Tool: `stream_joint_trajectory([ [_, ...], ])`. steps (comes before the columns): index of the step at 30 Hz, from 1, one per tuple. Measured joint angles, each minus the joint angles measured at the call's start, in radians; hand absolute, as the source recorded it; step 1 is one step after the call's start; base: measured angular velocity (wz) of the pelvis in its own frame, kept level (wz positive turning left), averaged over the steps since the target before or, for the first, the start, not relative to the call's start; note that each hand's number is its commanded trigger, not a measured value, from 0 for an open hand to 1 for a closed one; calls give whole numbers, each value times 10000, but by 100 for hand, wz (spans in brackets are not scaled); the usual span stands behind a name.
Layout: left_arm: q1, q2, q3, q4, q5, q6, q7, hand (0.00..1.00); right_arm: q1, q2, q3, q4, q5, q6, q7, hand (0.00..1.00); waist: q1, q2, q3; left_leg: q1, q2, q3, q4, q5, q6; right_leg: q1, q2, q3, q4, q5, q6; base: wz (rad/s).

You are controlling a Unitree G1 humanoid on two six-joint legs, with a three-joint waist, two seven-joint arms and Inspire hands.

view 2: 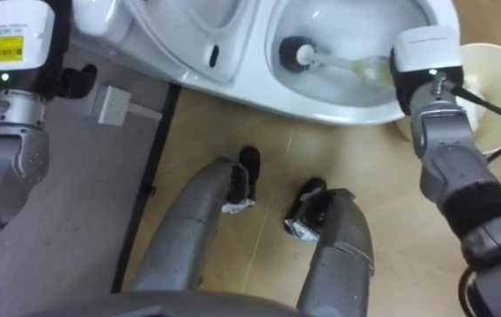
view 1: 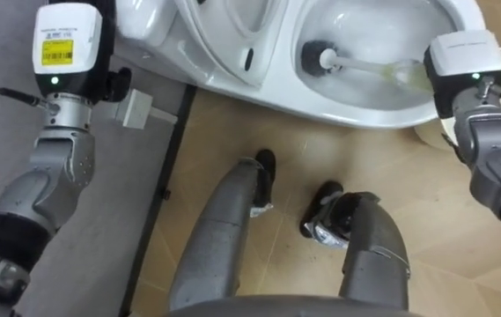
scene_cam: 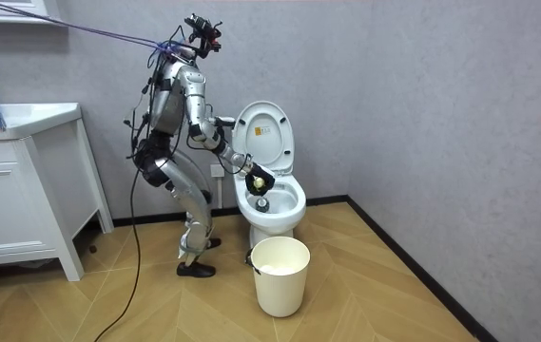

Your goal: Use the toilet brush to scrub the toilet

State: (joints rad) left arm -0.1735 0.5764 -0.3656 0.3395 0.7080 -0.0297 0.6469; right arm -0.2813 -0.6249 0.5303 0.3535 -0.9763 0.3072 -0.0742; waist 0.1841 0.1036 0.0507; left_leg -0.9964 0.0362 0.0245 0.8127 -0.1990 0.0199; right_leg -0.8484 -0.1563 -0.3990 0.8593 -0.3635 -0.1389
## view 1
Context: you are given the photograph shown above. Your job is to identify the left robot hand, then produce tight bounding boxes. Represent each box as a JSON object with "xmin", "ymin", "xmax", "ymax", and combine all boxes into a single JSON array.
[{"xmin": 31, "ymin": 0, "xmax": 133, "ymax": 105}]

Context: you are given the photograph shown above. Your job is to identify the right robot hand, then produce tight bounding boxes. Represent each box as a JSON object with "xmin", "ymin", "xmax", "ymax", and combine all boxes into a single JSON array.
[{"xmin": 423, "ymin": 29, "xmax": 501, "ymax": 120}]

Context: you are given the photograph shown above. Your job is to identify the toilet brush with clear handle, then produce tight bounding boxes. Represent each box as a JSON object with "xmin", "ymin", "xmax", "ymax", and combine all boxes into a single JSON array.
[{"xmin": 299, "ymin": 39, "xmax": 434, "ymax": 94}]

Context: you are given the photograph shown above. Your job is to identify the white toilet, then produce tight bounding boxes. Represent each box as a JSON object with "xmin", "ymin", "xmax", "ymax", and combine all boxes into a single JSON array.
[{"xmin": 114, "ymin": 0, "xmax": 487, "ymax": 130}]

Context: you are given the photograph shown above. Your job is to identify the robot legs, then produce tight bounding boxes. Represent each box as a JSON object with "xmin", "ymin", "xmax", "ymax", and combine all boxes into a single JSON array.
[{"xmin": 168, "ymin": 148, "xmax": 412, "ymax": 312}]

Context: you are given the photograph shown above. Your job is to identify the robot body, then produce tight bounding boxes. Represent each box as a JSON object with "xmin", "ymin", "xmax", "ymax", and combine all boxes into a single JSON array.
[{"xmin": 165, "ymin": 293, "xmax": 424, "ymax": 317}]

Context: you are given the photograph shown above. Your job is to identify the white wall socket box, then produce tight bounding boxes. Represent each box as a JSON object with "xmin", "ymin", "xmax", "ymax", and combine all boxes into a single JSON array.
[{"xmin": 114, "ymin": 88, "xmax": 154, "ymax": 130}]

